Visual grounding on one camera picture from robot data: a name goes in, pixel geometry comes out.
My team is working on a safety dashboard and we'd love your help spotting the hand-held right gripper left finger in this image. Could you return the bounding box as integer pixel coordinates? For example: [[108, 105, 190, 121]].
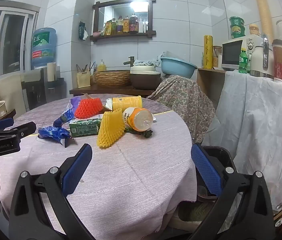
[[8, 144, 94, 240]]

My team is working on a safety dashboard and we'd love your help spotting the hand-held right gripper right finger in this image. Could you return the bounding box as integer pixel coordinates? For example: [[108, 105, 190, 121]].
[[188, 144, 275, 240]]

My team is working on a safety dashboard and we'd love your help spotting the black trash bin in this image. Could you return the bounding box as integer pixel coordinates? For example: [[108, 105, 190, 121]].
[[195, 145, 238, 205]]

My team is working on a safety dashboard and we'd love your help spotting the purple tissue package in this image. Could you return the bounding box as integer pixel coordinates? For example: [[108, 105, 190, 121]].
[[66, 97, 86, 113]]

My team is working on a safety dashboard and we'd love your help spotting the blue crumpled snack wrapper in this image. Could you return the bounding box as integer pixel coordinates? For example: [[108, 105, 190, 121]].
[[38, 127, 73, 147]]

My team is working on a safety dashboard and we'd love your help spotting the beige cushioned bench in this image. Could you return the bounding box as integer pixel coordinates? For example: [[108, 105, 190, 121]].
[[0, 75, 26, 120]]

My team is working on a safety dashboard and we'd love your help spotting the dark water dispenser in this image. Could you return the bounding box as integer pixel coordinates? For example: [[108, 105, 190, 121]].
[[21, 67, 65, 113]]

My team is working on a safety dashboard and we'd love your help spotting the blue green snack wrapper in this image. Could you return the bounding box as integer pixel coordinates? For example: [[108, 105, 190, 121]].
[[53, 109, 76, 128]]

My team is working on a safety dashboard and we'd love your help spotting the green drink carton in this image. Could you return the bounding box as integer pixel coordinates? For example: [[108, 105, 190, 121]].
[[69, 118, 104, 138]]

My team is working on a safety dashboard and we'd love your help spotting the yellow foam fruit net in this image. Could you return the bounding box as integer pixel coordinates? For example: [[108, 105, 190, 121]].
[[96, 108, 126, 148]]

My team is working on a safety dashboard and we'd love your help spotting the lilac cushion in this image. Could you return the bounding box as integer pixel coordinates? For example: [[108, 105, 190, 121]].
[[0, 94, 198, 233]]

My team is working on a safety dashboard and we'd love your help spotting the orange foam fruit net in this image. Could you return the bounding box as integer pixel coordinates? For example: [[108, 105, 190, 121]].
[[75, 98, 103, 119]]

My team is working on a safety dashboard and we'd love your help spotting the white paper cup stack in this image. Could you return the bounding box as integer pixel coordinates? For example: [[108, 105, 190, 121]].
[[47, 62, 56, 82]]

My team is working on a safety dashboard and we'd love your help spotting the dark green candy wrapper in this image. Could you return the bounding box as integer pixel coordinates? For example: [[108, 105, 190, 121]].
[[125, 127, 154, 138]]

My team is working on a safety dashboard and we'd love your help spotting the white plastic sheet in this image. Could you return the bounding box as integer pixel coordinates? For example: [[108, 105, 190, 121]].
[[202, 71, 282, 210]]

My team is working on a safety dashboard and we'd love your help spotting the floral cloth cover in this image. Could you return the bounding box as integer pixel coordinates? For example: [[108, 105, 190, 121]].
[[147, 75, 216, 145]]

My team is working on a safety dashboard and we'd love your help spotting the beige chopstick holder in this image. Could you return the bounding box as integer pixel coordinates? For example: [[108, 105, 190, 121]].
[[76, 71, 91, 88]]

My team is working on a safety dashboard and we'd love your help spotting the orange label plastic bottle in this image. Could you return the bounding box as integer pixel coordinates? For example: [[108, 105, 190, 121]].
[[122, 107, 154, 132]]

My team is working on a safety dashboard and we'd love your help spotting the window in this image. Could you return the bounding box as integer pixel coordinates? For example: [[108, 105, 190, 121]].
[[0, 0, 40, 80]]

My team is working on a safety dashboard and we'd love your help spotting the dark wooden counter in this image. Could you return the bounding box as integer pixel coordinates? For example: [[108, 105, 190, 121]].
[[70, 84, 156, 98]]

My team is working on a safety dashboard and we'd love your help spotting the yellow plastic cup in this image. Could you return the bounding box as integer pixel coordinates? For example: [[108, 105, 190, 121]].
[[111, 95, 143, 112]]

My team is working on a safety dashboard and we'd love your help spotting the blue water jug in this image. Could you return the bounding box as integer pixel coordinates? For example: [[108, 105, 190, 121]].
[[31, 27, 57, 67]]

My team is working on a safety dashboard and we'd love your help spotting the light wooden cabinet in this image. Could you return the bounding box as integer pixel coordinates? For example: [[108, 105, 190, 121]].
[[196, 67, 228, 108]]

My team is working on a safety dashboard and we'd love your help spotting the wicker basket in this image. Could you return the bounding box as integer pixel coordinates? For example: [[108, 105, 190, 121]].
[[93, 70, 131, 88]]

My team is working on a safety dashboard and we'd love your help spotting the light blue plastic basin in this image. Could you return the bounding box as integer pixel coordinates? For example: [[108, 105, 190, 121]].
[[160, 56, 198, 79]]

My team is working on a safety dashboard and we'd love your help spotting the brown rice cooker white lid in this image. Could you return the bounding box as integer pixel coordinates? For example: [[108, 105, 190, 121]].
[[130, 65, 161, 90]]

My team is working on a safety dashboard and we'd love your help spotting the jar with wooden lid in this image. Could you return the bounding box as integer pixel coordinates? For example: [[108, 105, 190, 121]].
[[212, 45, 223, 68]]

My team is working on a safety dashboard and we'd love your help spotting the green hanging bag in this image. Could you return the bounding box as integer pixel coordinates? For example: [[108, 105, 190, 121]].
[[78, 21, 89, 40]]

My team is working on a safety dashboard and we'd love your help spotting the green soda bottle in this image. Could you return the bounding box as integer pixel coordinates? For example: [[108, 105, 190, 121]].
[[238, 48, 249, 74]]

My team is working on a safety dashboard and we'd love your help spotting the yellow plastic wrap roll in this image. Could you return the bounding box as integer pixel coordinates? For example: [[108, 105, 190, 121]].
[[203, 35, 214, 69]]

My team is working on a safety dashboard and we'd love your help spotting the white microwave oven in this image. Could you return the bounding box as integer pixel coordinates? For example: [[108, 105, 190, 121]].
[[221, 35, 264, 71]]

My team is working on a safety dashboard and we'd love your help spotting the light blue towel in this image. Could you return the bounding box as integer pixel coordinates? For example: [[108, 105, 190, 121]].
[[133, 51, 168, 68]]

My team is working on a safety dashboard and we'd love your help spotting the white thermos jug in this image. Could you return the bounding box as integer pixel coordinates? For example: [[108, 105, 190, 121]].
[[250, 35, 274, 78]]

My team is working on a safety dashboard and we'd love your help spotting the stack of red paper cups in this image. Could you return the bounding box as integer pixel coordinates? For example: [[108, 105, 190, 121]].
[[272, 39, 282, 82]]

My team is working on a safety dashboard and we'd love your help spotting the green instant noodle bowl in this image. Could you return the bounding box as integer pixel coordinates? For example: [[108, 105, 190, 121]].
[[229, 16, 246, 28], [230, 26, 245, 39]]

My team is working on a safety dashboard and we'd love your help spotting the wooden framed mirror shelf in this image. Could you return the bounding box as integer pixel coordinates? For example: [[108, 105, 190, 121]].
[[90, 0, 156, 43]]

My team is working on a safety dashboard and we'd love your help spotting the dark sauce bottle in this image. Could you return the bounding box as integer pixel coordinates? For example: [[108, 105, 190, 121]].
[[129, 13, 139, 33]]

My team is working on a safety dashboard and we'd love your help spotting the tall stack of yellow cups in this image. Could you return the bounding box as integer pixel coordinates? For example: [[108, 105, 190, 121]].
[[252, 0, 273, 43]]

